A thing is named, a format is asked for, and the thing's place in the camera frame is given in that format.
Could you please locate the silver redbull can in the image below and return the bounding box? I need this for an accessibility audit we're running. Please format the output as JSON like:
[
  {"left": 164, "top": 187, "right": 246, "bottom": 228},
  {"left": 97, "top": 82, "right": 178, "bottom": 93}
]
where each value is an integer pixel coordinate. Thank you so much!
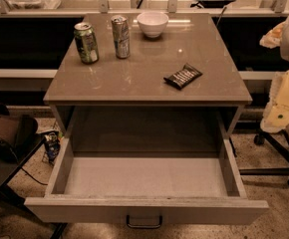
[{"left": 111, "top": 15, "right": 131, "bottom": 59}]

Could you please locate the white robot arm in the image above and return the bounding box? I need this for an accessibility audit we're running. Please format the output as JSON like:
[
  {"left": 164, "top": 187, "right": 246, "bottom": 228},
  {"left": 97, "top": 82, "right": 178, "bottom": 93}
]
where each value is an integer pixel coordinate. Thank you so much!
[{"left": 260, "top": 16, "right": 289, "bottom": 133}]

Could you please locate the grey drawer cabinet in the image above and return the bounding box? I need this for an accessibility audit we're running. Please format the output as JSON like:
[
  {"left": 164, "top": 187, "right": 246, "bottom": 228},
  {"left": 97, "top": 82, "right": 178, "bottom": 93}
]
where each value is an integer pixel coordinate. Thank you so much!
[{"left": 45, "top": 14, "right": 251, "bottom": 145}]

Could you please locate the open grey top drawer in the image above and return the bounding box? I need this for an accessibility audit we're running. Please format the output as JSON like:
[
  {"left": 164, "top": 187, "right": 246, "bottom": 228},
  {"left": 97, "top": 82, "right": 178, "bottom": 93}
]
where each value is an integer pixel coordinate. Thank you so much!
[{"left": 24, "top": 110, "right": 270, "bottom": 226}]

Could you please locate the green soda can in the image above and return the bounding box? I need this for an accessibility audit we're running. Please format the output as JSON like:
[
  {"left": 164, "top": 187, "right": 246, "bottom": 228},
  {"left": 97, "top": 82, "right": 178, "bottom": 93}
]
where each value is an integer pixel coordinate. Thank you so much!
[{"left": 74, "top": 22, "right": 99, "bottom": 64}]

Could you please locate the black snack bar packet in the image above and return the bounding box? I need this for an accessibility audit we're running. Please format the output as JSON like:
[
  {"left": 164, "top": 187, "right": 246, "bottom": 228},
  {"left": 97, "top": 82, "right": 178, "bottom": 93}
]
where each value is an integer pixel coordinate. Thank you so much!
[{"left": 163, "top": 63, "right": 202, "bottom": 90}]

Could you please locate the white bowl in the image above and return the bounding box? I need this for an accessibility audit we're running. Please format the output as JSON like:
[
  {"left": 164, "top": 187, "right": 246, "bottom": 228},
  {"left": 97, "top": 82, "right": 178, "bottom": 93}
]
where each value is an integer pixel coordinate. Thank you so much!
[{"left": 137, "top": 11, "right": 168, "bottom": 38}]

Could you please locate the crumpled snack wrapper on floor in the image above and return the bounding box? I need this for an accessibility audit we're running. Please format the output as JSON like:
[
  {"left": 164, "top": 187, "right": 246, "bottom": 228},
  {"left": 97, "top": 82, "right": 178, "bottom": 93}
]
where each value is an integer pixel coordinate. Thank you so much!
[{"left": 44, "top": 131, "right": 61, "bottom": 163}]

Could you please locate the black office chair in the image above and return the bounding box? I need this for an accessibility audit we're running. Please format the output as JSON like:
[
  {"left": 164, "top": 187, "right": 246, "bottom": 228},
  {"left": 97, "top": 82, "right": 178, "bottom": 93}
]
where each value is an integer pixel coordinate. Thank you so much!
[{"left": 239, "top": 110, "right": 289, "bottom": 239}]

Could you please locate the dark brown bag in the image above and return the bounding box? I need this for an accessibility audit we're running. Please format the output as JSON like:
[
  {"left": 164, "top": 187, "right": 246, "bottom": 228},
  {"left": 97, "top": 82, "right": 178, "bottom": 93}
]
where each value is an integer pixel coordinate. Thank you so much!
[{"left": 0, "top": 104, "right": 38, "bottom": 162}]

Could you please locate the black side table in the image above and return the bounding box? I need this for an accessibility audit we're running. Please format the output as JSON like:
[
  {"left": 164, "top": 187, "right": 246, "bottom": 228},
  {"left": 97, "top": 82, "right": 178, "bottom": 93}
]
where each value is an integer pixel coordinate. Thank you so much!
[{"left": 0, "top": 133, "right": 45, "bottom": 214}]

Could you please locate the black drawer handle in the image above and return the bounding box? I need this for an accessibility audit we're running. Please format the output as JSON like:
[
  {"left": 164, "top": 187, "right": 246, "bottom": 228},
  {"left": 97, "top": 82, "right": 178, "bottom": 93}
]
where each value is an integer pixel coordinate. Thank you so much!
[{"left": 126, "top": 215, "right": 163, "bottom": 230}]

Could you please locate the black cable on floor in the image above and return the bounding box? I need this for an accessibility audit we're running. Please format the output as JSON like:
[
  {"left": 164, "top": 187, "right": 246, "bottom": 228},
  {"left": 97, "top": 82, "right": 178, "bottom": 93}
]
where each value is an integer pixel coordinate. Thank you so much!
[{"left": 19, "top": 166, "right": 49, "bottom": 187}]

